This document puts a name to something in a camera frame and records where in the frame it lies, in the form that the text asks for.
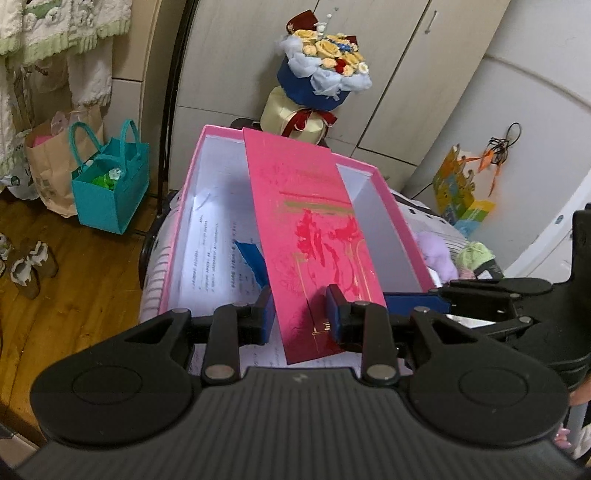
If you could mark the white hanging towel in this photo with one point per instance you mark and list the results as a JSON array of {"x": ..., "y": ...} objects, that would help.
[{"x": 90, "y": 76}]

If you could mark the purple plush toy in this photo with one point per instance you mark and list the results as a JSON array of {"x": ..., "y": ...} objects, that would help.
[{"x": 434, "y": 251}]

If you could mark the brown paper bag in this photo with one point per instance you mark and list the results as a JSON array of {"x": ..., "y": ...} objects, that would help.
[{"x": 48, "y": 180}]

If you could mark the colourful paper gift bag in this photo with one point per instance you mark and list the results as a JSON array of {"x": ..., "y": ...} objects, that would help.
[{"x": 455, "y": 194}]

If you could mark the brown fluffy slipper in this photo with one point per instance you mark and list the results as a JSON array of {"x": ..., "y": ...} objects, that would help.
[
  {"x": 3, "y": 251},
  {"x": 32, "y": 270}
]

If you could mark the white green-trimmed blanket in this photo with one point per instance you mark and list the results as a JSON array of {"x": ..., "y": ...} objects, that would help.
[{"x": 46, "y": 27}]

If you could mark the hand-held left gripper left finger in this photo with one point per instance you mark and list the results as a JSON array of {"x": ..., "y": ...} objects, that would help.
[{"x": 262, "y": 318}]

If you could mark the blue paper piece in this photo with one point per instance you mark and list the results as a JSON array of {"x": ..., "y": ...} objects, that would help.
[{"x": 253, "y": 261}]

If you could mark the green plush toy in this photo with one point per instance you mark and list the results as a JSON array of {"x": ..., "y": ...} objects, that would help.
[{"x": 475, "y": 256}]

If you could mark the blue wrapped flower bouquet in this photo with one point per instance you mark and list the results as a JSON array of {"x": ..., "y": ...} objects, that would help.
[{"x": 318, "y": 69}]

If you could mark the white door panel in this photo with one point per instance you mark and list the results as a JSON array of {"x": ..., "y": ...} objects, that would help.
[{"x": 545, "y": 230}]

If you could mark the red patterned envelope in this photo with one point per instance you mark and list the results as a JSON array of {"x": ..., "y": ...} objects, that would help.
[{"x": 314, "y": 221}]

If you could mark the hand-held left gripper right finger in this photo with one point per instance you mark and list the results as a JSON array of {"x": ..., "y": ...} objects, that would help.
[{"x": 333, "y": 318}]

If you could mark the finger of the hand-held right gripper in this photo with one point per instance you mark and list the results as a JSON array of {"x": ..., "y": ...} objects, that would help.
[
  {"x": 415, "y": 307},
  {"x": 501, "y": 328}
]

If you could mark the pink cardboard box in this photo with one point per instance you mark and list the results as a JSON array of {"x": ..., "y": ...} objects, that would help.
[{"x": 207, "y": 161}]

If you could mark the white printed paper sheet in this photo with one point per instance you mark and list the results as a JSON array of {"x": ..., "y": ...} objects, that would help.
[{"x": 217, "y": 249}]

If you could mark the white wardrobe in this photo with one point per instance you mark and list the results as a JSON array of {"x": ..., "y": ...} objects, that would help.
[{"x": 392, "y": 92}]

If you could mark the teal felt tote bag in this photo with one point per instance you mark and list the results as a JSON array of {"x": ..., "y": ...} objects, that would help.
[{"x": 115, "y": 203}]

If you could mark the striped bed sheet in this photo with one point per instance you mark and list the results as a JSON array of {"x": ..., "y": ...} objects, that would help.
[{"x": 422, "y": 214}]

